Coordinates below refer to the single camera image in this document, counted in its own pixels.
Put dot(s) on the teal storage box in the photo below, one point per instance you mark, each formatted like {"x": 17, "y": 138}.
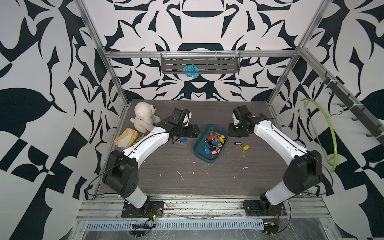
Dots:
{"x": 210, "y": 143}

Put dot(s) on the white cable duct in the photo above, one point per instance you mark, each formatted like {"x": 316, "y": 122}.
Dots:
{"x": 177, "y": 225}

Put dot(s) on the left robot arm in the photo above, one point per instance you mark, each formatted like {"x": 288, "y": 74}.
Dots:
{"x": 122, "y": 170}

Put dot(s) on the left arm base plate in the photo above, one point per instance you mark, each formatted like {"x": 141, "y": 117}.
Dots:
{"x": 148, "y": 210}

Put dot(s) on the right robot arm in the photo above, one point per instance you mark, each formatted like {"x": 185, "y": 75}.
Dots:
{"x": 304, "y": 167}

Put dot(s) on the yellow tissue pack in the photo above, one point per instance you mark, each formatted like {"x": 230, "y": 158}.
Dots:
{"x": 126, "y": 139}

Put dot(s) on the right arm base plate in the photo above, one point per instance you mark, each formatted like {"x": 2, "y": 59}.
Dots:
{"x": 255, "y": 208}

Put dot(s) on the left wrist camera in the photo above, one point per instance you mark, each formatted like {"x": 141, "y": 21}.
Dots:
{"x": 187, "y": 119}

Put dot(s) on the grey slotted wall shelf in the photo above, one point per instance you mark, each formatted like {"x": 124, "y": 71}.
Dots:
{"x": 208, "y": 63}

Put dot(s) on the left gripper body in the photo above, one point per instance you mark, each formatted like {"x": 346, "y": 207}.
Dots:
{"x": 185, "y": 131}

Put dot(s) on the white teddy bear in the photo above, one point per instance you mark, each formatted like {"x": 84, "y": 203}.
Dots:
{"x": 145, "y": 117}

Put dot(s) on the yellow tag key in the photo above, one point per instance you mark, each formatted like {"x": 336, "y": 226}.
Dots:
{"x": 245, "y": 148}

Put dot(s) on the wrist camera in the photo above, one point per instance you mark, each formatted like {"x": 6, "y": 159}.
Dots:
{"x": 236, "y": 121}
{"x": 187, "y": 119}

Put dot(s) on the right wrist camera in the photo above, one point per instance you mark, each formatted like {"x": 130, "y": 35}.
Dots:
{"x": 236, "y": 121}

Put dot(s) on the dark wall hook rail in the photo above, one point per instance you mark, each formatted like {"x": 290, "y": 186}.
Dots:
{"x": 360, "y": 111}

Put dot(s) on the teal scrunchie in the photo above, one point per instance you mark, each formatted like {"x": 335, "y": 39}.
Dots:
{"x": 191, "y": 71}

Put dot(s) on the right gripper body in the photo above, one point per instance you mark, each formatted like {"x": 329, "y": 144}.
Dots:
{"x": 238, "y": 130}

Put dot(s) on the green tag key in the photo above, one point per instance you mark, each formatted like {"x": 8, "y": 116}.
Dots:
{"x": 140, "y": 138}

